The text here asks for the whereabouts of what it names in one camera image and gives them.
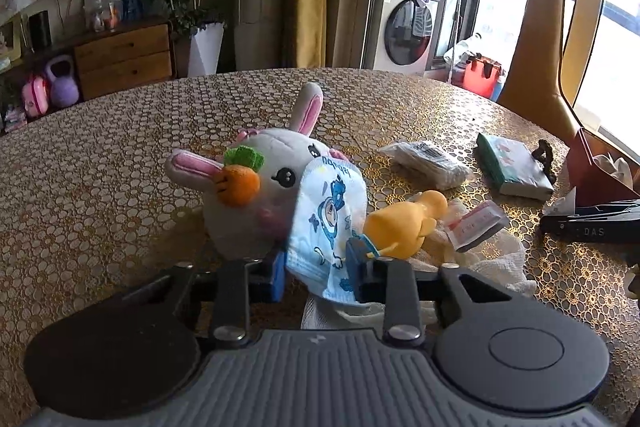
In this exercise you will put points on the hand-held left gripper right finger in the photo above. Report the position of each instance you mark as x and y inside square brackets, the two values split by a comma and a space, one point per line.
[354, 264]

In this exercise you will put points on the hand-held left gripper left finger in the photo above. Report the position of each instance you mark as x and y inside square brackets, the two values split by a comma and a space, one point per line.
[278, 279]

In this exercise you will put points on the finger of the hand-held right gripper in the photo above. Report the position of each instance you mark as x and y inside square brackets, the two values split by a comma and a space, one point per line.
[610, 208]
[590, 229]

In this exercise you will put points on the red box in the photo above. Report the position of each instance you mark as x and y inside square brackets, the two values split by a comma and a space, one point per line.
[585, 172]

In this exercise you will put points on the blue cartoon print face mask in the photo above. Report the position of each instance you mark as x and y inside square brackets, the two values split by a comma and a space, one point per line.
[325, 212]

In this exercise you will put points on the white mesh cloth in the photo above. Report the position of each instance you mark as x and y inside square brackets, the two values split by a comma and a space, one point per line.
[500, 267]

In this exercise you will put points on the clear plastic packet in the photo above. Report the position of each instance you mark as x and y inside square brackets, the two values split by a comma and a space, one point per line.
[425, 162]

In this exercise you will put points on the white crumpled tissue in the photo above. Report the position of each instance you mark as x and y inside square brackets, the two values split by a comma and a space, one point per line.
[615, 167]

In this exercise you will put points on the yellow duck toy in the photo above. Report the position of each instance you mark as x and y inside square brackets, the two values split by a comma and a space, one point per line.
[400, 227]

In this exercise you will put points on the white plush bunny with carrot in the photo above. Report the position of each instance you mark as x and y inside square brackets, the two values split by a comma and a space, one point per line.
[250, 217]

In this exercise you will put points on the green white tissue pack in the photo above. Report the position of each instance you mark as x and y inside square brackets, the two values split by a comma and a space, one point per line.
[510, 164]

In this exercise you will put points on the small red white packet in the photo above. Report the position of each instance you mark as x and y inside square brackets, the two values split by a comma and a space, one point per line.
[475, 224]

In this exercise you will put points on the red bag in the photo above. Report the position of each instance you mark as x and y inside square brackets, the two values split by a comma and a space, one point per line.
[480, 77]

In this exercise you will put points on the gold patterned tablecloth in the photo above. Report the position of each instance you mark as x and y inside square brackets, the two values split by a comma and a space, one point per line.
[100, 187]

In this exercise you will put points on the tan leather chair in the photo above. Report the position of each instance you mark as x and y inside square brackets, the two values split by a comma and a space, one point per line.
[545, 7]

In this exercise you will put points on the silver washing machine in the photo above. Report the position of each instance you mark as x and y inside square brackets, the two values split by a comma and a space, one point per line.
[405, 32]

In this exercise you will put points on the wooden drawer cabinet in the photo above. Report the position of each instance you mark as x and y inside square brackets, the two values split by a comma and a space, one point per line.
[125, 59]

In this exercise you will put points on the purple kettlebell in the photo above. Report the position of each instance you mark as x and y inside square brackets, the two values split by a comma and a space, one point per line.
[64, 87]

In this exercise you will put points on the pink toy case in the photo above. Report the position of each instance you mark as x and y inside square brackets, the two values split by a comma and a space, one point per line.
[35, 97]

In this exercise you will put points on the clear jar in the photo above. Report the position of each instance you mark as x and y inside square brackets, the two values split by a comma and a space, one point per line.
[102, 12]

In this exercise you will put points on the black cylinder speaker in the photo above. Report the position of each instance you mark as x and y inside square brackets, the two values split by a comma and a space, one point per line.
[40, 29]

